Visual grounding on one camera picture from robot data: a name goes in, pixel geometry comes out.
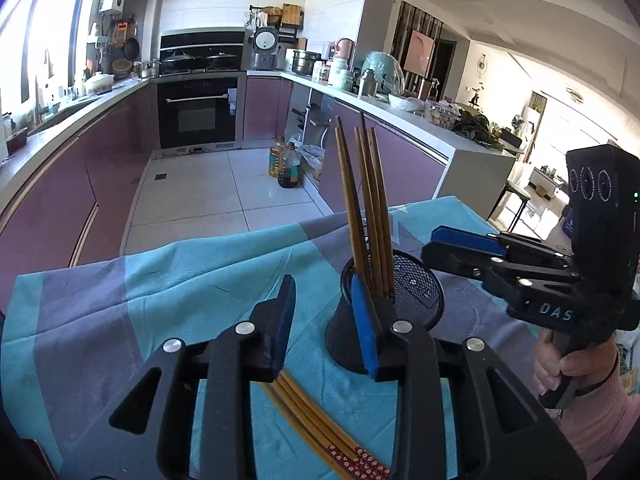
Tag white vent pipe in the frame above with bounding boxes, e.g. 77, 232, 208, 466
141, 0, 163, 63

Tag pink wall picture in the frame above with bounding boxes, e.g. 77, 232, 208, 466
404, 30, 435, 75

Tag black mesh pen holder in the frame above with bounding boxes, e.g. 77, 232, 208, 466
324, 247, 446, 375

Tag yellow cooking oil bottle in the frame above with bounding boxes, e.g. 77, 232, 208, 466
268, 136, 287, 178

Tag clear plastic bag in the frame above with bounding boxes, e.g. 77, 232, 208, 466
295, 144, 326, 176

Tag purple lower kitchen cabinets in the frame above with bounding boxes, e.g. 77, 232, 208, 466
243, 75, 448, 216
0, 82, 158, 301

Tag teal grey patchwork tablecloth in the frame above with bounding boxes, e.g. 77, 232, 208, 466
0, 195, 566, 480

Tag black pan with lid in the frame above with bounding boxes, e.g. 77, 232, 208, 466
205, 50, 241, 71

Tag white low cabinet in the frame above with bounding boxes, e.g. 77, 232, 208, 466
530, 165, 568, 196

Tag leafy green vegetables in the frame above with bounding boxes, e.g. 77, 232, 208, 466
452, 107, 503, 148

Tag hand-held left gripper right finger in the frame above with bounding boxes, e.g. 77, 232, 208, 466
350, 275, 587, 480

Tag wooden chopstick red patterned end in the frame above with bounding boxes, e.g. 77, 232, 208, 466
370, 127, 397, 303
359, 111, 388, 298
354, 127, 385, 297

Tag black wok glass lid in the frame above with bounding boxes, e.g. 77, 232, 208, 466
162, 50, 201, 72

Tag steel kitchen faucet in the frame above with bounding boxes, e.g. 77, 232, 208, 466
36, 47, 56, 111

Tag clear egg container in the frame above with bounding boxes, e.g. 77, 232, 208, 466
426, 101, 458, 126

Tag bunch of wooden chopsticks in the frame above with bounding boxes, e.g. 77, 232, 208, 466
260, 371, 392, 480

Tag person's right forearm pink sleeve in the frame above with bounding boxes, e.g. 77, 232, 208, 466
560, 370, 640, 480

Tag black wall storage rack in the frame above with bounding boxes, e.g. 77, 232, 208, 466
248, 4, 308, 51

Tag steel stockpot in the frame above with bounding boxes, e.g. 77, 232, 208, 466
291, 50, 322, 77

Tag black stool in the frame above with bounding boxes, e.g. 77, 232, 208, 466
492, 182, 532, 233

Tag white rice cooker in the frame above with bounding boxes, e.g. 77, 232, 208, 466
245, 27, 281, 71

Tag black range hood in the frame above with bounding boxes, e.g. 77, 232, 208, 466
160, 27, 247, 73

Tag black built-in oven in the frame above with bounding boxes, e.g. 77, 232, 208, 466
156, 72, 247, 150

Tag white plastic bottle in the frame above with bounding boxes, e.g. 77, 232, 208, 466
327, 57, 353, 92

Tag kitchen window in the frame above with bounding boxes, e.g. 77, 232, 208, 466
0, 0, 108, 116

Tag person's right hand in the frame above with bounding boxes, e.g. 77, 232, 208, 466
531, 335, 619, 397

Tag dark sauce bottle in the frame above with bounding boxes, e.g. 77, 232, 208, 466
277, 141, 302, 190

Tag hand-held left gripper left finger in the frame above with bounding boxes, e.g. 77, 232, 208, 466
59, 274, 297, 480

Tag dark slatted room divider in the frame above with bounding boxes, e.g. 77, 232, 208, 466
390, 1, 446, 101

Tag white ceramic casserole pot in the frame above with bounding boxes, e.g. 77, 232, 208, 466
84, 72, 117, 96

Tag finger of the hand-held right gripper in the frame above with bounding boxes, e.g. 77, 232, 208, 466
421, 241, 582, 307
431, 226, 575, 267

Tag white kitchen countertop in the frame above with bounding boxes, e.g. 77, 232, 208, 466
0, 67, 518, 221

